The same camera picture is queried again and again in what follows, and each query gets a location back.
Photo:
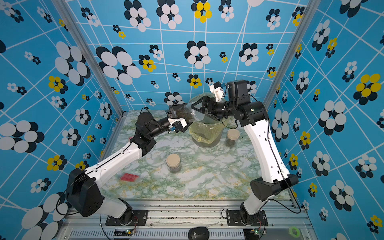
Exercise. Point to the clear plastic tea jar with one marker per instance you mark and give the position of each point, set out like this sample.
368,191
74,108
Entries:
187,115

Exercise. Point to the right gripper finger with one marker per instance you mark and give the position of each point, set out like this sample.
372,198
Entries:
197,114
200,103

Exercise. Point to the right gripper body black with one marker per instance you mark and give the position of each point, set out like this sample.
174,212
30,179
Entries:
218,110

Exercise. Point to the circuit board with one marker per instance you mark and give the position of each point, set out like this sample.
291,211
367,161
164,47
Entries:
251,234
124,233

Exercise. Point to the green tape roll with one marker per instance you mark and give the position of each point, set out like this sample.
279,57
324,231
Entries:
294,232

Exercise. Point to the jar with wooden lid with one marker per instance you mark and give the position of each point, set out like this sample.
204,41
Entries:
232,137
174,163

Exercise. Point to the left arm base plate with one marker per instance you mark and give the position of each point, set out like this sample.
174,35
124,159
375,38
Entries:
132,218

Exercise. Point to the small red packet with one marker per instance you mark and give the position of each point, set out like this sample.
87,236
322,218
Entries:
129,177

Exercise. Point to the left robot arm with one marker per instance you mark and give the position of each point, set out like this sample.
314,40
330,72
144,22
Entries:
84,187

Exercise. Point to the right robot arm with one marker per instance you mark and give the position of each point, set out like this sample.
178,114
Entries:
254,118

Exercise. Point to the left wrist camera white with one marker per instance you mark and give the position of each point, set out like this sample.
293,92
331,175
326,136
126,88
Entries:
178,124

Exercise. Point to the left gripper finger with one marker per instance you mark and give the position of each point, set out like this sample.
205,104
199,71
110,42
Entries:
172,114
178,107

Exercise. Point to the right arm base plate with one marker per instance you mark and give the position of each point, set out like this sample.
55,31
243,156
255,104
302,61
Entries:
240,218

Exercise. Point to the right circuit board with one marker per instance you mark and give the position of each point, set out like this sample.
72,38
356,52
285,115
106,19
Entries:
251,234

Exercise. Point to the left circuit board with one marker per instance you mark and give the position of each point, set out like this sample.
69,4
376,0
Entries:
124,233

